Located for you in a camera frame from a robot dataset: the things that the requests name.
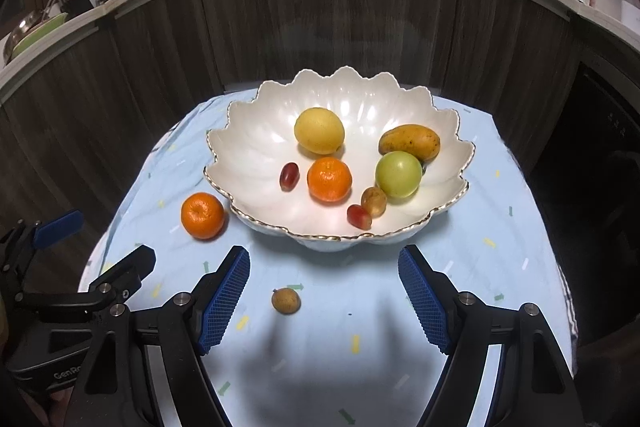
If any light blue patterned tablecloth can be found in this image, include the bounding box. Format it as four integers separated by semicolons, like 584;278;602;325
77;89;573;427

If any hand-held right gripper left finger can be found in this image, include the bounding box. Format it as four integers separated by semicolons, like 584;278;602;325
75;245;252;427

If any dark wood kitchen cabinet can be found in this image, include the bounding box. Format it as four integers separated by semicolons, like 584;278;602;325
0;0;586;288

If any white scalloped ceramic bowl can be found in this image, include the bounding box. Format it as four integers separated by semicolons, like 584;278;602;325
203;66;476;253

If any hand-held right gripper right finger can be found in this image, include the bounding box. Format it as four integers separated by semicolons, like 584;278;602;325
397;244;583;427

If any green apple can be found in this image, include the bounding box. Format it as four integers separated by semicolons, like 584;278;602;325
375;151;423;199

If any metal mixing bowl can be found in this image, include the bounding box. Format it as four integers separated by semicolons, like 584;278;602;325
2;9;51;62

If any orange tangerine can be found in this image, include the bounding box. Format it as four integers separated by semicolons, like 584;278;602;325
180;192;225;241
307;157;353;204

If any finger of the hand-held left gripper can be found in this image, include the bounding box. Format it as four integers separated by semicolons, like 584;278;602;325
0;208;84;293
75;244;157;319

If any yellow lemon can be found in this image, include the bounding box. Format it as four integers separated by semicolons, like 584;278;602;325
294;107;346;156

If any black built-in dishwasher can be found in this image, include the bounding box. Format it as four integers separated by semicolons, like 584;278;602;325
525;62;640;348

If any small brown longan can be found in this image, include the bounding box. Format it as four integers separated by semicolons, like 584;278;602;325
361;187;388;217
271;287;295;315

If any green plastic basin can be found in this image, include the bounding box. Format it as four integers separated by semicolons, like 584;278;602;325
10;12;70;58

